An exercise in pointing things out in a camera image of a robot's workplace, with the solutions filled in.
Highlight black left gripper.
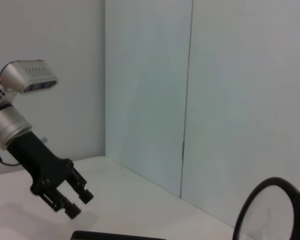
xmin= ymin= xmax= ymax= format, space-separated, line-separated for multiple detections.
xmin=5 ymin=130 xmax=95 ymax=220

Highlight black round-lens glasses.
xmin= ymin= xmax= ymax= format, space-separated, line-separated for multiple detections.
xmin=232 ymin=176 xmax=300 ymax=240

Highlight black glasses case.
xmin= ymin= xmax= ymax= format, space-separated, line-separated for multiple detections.
xmin=71 ymin=230 xmax=166 ymax=240

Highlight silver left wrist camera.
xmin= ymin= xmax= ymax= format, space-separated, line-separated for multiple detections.
xmin=0 ymin=59 xmax=59 ymax=94

